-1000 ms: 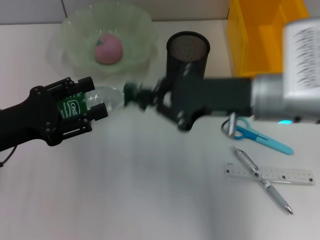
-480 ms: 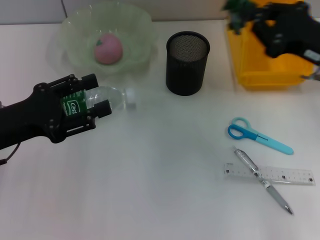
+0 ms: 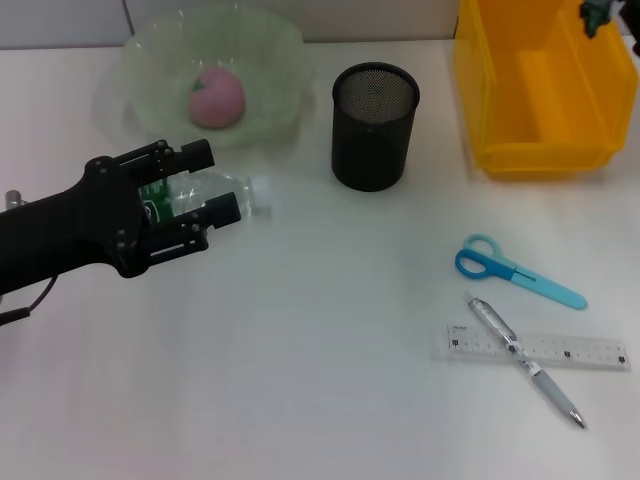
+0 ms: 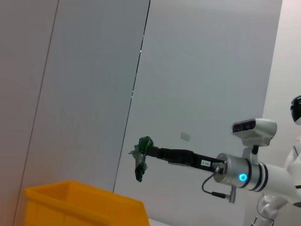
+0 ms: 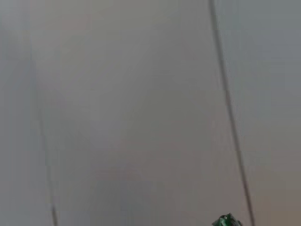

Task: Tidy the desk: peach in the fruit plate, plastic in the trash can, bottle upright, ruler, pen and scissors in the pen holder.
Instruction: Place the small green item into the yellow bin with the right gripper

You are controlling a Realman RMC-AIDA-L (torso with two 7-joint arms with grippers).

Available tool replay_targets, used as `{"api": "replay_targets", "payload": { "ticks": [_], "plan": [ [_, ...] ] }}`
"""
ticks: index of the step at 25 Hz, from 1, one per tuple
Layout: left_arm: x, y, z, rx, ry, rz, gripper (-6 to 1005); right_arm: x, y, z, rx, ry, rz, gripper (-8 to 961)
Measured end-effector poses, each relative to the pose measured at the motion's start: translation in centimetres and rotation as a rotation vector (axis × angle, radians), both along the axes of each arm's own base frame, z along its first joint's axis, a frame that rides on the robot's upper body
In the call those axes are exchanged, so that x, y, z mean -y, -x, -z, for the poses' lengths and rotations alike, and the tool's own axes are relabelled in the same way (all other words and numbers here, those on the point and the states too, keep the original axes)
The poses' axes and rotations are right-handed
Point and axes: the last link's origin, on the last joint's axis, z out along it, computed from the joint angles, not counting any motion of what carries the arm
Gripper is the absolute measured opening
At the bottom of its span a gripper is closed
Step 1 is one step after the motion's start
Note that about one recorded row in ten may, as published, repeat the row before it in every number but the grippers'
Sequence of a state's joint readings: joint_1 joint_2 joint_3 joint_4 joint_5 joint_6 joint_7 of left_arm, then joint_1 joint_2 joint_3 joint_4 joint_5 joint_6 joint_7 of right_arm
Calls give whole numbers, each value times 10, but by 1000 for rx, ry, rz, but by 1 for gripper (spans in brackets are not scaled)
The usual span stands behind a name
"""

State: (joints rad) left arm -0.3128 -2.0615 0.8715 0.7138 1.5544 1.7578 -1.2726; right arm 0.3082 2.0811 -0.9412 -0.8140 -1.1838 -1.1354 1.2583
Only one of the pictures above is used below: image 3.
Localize yellow plastic bin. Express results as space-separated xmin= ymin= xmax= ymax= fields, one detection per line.
xmin=453 ymin=0 xmax=640 ymax=181

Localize clear plastic ruler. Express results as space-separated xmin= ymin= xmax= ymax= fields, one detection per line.
xmin=430 ymin=323 xmax=629 ymax=374

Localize green plastic wrapper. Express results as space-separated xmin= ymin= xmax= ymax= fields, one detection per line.
xmin=579 ymin=0 xmax=626 ymax=37

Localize pink toy peach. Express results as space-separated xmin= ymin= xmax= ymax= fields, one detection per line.
xmin=187 ymin=67 xmax=247 ymax=130

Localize black mesh pen holder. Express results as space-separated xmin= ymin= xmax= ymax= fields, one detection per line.
xmin=331 ymin=62 xmax=421 ymax=193

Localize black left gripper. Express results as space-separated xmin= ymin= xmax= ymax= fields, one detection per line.
xmin=0 ymin=139 xmax=242 ymax=296

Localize blue scissors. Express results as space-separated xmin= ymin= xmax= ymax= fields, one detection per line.
xmin=454 ymin=233 xmax=587 ymax=311

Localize grey clear ballpoint pen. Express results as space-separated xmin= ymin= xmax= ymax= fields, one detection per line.
xmin=463 ymin=291 xmax=586 ymax=430

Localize clear green-label water bottle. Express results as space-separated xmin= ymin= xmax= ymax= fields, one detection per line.
xmin=137 ymin=171 xmax=274 ymax=225

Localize left gripper cable with plug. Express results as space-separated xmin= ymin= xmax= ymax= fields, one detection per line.
xmin=0 ymin=189 xmax=59 ymax=327

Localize translucent green plastic bowl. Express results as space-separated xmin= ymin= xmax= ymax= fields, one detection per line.
xmin=92 ymin=4 xmax=319 ymax=162

